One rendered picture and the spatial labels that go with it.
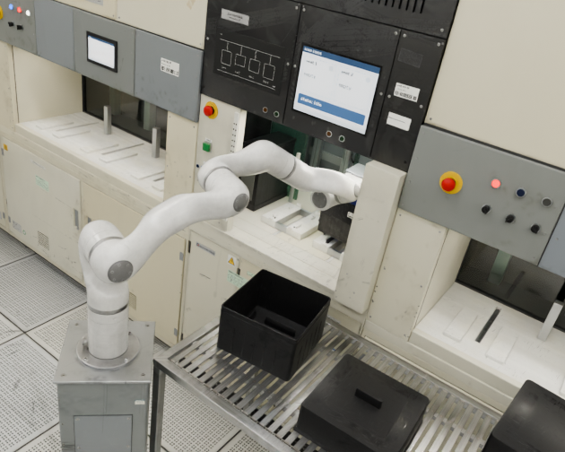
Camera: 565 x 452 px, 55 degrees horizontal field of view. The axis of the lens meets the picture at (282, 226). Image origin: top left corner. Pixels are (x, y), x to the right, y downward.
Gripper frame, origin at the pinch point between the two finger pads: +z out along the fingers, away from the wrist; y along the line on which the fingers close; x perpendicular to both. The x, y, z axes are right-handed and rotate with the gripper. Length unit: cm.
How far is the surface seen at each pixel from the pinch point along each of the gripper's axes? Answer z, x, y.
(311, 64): -31, 44, -14
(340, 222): -8.9, -17.6, -0.9
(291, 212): 2.5, -29.6, -30.7
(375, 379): -59, -34, 46
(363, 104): -30.3, 36.4, 7.7
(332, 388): -72, -34, 38
